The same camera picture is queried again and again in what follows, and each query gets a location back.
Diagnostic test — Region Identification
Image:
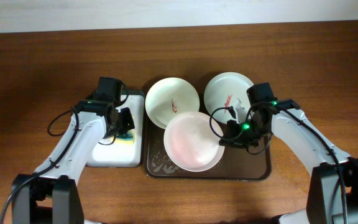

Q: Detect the large brown plastic tray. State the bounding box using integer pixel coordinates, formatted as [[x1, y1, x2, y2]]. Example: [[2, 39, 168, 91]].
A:
[[142, 93, 272, 181]]

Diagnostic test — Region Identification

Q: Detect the cream plate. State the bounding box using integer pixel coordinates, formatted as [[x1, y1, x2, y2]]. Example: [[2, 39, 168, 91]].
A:
[[145, 77, 200, 129]]

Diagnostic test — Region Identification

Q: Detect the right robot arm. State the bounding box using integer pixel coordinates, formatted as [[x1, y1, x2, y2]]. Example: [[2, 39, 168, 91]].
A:
[[219, 83, 358, 224]]

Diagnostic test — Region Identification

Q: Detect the pale green plate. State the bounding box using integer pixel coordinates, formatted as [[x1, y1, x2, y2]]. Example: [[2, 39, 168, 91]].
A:
[[204, 72, 254, 124]]

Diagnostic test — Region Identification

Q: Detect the white pinkish plate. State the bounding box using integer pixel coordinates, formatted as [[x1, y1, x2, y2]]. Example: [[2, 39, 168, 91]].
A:
[[163, 112, 225, 172]]

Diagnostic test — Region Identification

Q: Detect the green and yellow sponge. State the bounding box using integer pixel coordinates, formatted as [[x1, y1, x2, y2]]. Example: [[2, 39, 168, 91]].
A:
[[114, 130, 135, 145]]

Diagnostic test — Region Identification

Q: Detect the small soapy water tray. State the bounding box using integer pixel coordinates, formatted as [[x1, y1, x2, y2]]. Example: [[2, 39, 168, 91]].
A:
[[86, 90, 145, 167]]

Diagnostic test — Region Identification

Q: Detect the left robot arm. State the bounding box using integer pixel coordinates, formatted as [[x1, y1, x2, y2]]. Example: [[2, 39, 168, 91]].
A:
[[0, 77, 135, 223]]

